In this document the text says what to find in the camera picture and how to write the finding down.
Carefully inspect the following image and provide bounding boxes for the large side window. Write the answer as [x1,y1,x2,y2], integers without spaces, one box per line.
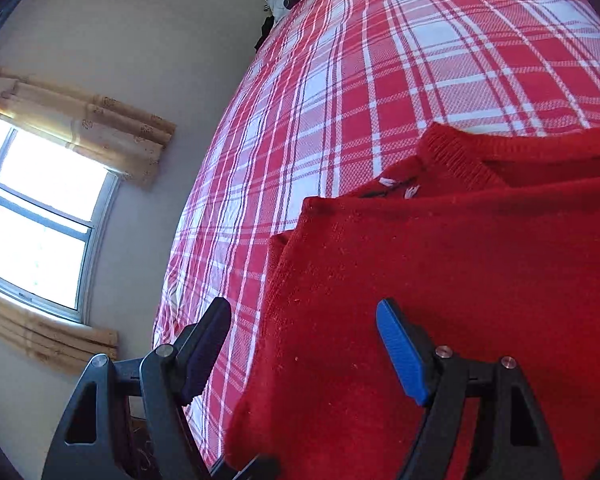
[0,110,121,326]

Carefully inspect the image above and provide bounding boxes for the bed with red plaid cover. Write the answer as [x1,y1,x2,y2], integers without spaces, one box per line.
[152,0,600,468]

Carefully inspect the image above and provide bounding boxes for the dark cloth beside bed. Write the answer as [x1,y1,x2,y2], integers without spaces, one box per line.
[254,14,277,52]

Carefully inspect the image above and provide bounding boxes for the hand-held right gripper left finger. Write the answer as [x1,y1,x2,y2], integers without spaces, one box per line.
[42,297,281,480]

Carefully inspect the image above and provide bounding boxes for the red knitted sweater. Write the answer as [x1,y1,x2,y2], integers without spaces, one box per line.
[225,110,600,480]

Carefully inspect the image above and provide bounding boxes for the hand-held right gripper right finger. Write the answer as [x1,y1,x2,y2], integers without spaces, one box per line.
[376,298,563,480]

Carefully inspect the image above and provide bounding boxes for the yellow patterned curtain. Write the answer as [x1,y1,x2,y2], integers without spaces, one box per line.
[0,64,177,191]

